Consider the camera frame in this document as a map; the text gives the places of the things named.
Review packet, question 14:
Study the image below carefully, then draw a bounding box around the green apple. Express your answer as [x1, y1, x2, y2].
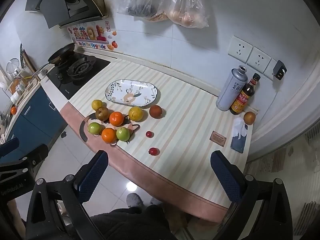
[88, 122, 102, 135]
[116, 127, 130, 142]

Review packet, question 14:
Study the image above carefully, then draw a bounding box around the black frying pan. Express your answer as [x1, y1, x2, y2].
[31, 42, 75, 78]

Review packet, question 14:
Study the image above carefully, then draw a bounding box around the range hood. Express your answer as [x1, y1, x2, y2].
[25, 0, 108, 28]

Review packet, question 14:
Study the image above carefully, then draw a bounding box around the black gas stove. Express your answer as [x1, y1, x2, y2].
[47, 52, 110, 99]

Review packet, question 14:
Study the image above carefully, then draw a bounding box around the red cherry tomato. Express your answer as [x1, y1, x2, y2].
[145, 131, 153, 138]
[149, 147, 159, 156]

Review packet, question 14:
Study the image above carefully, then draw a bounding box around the brown red apple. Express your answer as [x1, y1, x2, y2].
[95, 106, 109, 122]

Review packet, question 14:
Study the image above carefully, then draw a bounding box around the tissue pack with tissue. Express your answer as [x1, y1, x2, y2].
[231, 118, 248, 153]

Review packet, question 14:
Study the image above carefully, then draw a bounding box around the large yellow orange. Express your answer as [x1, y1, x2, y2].
[129, 106, 144, 122]

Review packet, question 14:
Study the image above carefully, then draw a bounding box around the small brown card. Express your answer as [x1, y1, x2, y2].
[209, 131, 227, 147]

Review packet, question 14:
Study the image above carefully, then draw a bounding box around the colourful wall sticker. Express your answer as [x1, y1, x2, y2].
[67, 19, 120, 51]

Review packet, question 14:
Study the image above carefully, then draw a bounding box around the orange tangerine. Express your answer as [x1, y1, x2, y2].
[101, 127, 117, 144]
[109, 111, 124, 127]

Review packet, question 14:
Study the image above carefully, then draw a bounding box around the orange fruit on far counter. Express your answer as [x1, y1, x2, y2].
[10, 106, 17, 115]

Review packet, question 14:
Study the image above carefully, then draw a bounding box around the dark red-orange fruit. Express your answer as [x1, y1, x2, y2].
[149, 105, 163, 119]

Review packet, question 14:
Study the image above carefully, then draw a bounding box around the calico cat shaped mat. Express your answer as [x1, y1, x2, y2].
[79, 113, 140, 146]

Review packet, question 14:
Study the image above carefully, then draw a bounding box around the blue kitchen cabinet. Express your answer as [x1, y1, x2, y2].
[1, 88, 67, 163]

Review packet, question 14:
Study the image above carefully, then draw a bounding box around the plastic bag with onions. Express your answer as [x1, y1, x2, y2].
[163, 0, 209, 29]

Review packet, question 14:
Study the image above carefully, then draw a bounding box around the small yellow lemon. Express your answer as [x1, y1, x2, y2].
[91, 100, 103, 111]

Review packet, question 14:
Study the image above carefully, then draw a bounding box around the dark soy sauce bottle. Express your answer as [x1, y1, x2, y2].
[229, 73, 260, 115]

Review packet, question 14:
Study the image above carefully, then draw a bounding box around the black plug adapter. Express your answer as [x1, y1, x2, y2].
[272, 60, 287, 81]

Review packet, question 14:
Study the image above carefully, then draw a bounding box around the white wall socket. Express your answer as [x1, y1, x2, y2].
[227, 36, 253, 63]
[247, 47, 271, 73]

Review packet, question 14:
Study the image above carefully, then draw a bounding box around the silver gas canister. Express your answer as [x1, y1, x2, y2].
[216, 66, 248, 111]

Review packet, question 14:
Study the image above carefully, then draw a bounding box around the floral oval ceramic plate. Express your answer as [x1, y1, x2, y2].
[105, 79, 158, 107]

